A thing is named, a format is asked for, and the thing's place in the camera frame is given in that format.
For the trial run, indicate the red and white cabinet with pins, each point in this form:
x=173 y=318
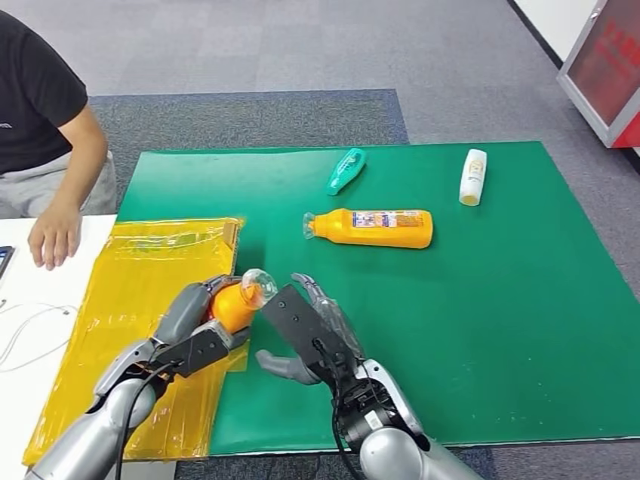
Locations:
x=602 y=66

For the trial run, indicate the yellow plastic-wrapped box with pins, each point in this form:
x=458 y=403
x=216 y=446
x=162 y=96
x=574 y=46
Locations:
x=130 y=285

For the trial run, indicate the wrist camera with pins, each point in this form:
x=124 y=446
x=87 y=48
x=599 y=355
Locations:
x=200 y=348
x=300 y=324

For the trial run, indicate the person's left forearm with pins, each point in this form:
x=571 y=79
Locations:
x=82 y=162

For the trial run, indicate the dark flat device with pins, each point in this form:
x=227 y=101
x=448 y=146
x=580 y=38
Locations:
x=4 y=262

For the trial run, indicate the white plastic bottle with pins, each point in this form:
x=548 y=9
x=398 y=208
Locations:
x=473 y=177

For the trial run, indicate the orange bottle with clear cap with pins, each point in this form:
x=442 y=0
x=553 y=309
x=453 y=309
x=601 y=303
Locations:
x=380 y=237
x=232 y=311

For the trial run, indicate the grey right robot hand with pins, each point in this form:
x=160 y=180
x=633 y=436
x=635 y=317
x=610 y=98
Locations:
x=332 y=324

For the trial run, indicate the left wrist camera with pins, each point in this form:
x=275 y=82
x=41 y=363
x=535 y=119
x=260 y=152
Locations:
x=200 y=348

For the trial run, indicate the green table mat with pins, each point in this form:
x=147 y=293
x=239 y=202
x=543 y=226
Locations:
x=475 y=305

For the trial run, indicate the person's left hand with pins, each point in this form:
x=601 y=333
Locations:
x=55 y=235

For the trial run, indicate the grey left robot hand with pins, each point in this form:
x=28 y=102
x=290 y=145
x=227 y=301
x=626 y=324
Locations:
x=183 y=311

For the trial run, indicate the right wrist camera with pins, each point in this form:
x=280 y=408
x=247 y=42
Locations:
x=300 y=324

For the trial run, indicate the person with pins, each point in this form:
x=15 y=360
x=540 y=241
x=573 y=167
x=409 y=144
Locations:
x=30 y=93

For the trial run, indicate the dark grey floor rug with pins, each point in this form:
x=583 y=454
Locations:
x=250 y=119

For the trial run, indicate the teal plastic bottle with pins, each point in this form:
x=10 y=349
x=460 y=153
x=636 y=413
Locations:
x=346 y=171

